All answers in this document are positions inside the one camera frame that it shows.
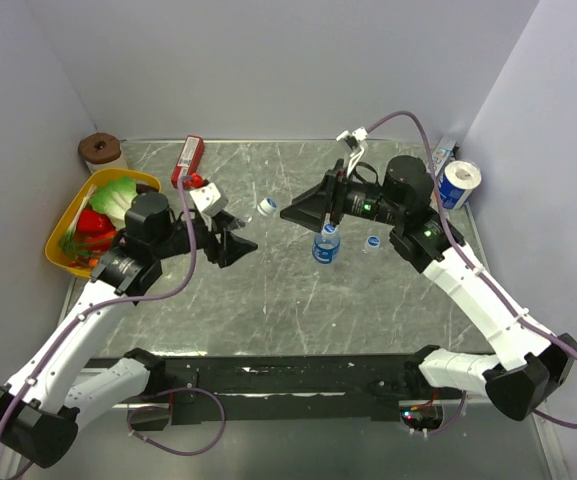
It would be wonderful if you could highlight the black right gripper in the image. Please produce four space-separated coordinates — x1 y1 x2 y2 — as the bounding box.
279 159 404 232

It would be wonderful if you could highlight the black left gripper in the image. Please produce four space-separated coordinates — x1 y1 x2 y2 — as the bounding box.
152 209 257 267

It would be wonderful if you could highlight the blue label Pocari bottle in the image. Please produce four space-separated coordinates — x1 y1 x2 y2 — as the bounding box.
312 223 341 265

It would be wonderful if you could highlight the white clear bottle cap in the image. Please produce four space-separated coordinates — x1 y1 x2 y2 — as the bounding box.
257 197 278 217

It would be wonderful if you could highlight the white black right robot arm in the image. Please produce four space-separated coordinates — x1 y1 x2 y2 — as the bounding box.
280 155 577 421

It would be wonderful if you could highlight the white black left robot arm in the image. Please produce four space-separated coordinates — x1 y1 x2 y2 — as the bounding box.
0 191 258 468

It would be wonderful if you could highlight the red flat box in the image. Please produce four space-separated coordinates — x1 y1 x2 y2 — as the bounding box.
171 135 205 189

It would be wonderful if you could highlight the white green toy cabbage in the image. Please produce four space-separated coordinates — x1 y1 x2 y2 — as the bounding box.
89 176 138 223

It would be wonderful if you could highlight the orange toy carrot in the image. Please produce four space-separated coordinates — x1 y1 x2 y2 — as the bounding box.
67 253 99 271

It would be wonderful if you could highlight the red toy pepper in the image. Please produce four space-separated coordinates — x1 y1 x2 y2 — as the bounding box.
76 209 115 237

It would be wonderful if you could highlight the brown lid white canister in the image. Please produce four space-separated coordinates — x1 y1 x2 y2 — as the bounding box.
78 132 128 173

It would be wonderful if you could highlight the wrapped toilet paper roll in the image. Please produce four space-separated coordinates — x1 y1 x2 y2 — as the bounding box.
438 160 482 210

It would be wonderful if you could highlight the yellow plastic basket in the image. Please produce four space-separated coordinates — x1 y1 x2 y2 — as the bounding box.
44 168 161 278

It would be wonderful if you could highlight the silver white left wrist camera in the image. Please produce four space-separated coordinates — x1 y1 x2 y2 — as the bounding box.
190 183 229 217

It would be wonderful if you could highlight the red cable connector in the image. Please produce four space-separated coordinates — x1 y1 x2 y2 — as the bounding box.
182 172 206 190

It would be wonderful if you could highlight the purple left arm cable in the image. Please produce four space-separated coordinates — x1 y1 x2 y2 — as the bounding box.
0 174 200 479

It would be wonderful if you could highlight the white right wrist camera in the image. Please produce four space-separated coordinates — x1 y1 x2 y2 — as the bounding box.
336 127 369 177

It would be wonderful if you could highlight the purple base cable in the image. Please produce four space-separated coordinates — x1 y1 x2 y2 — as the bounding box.
126 387 227 457

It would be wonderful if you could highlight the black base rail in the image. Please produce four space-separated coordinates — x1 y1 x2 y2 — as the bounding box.
85 352 464 426

